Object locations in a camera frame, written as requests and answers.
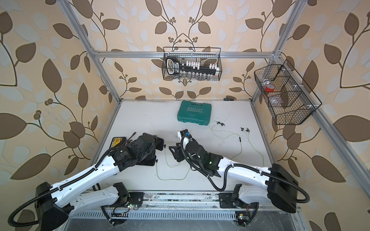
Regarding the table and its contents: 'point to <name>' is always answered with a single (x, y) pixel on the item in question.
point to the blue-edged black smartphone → (160, 143)
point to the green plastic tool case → (192, 112)
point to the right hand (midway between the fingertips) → (172, 146)
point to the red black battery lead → (134, 133)
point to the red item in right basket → (270, 88)
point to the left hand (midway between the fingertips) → (157, 138)
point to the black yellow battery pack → (117, 141)
